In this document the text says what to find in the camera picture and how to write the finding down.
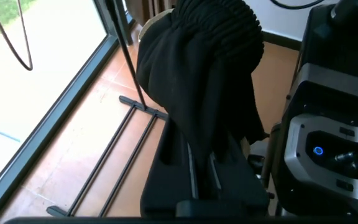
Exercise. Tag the white laundry basket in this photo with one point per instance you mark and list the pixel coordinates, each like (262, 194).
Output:
(154, 18)

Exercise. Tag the black clothes rack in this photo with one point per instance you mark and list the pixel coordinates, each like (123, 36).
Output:
(130, 62)

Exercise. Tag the pink clothes hanger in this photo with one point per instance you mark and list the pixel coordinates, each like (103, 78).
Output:
(30, 67)

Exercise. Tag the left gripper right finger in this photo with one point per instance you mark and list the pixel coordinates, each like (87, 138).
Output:
(244, 183)

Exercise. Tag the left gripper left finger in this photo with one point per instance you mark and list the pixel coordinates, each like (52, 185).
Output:
(166, 180)

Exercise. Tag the window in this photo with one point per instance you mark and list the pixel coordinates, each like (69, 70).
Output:
(57, 113)

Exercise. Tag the black shorts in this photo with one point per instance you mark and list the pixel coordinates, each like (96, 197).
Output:
(197, 62)

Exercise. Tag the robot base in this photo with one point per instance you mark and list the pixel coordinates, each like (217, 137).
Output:
(322, 124)

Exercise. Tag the brown curtain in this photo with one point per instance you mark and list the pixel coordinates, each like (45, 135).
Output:
(141, 9)

